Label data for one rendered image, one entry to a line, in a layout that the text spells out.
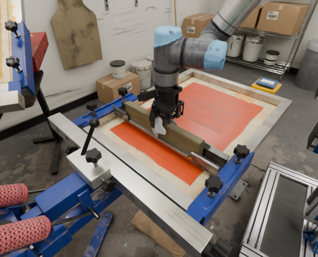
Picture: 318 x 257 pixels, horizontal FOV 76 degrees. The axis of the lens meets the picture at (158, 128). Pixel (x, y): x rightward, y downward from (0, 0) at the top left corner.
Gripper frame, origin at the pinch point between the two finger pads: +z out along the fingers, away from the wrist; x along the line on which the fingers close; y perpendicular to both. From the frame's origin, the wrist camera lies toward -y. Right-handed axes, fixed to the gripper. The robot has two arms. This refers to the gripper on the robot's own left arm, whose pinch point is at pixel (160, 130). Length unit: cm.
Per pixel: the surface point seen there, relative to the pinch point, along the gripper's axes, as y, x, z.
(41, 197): -1.0, -42.1, -3.2
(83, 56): -194, 76, 39
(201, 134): 9.9, 14.0, 5.1
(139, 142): -5.1, -6.0, 5.3
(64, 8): -194, 67, -12
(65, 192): 1.9, -37.5, -3.2
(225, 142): 19.2, 16.8, 5.0
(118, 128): -17.9, -6.2, 5.5
